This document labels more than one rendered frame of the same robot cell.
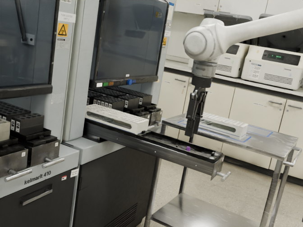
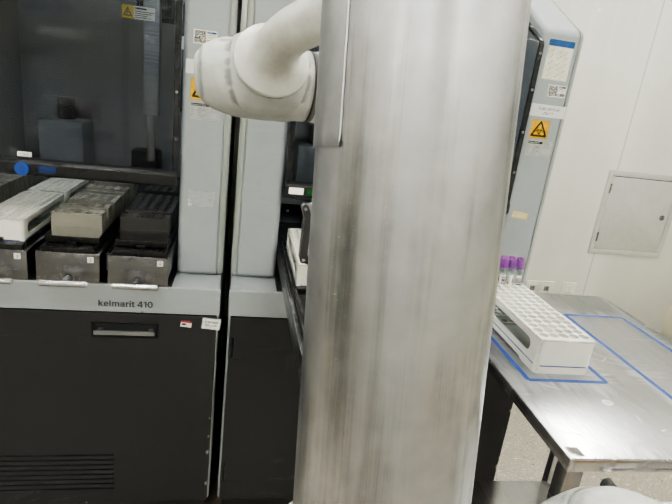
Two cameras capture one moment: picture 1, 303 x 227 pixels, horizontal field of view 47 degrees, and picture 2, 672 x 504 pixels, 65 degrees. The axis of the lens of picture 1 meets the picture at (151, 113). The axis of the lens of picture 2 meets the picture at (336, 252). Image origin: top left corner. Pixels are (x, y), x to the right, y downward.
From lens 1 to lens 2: 1.17 m
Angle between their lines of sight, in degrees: 51
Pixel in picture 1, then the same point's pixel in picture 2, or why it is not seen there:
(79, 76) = (251, 171)
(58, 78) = (200, 166)
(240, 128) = (536, 341)
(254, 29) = (285, 19)
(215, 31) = (236, 41)
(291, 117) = not seen: outside the picture
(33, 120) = (145, 222)
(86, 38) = not seen: hidden behind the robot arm
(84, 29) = not seen: hidden behind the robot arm
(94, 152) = (262, 304)
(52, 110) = (193, 216)
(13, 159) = (71, 261)
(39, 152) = (123, 266)
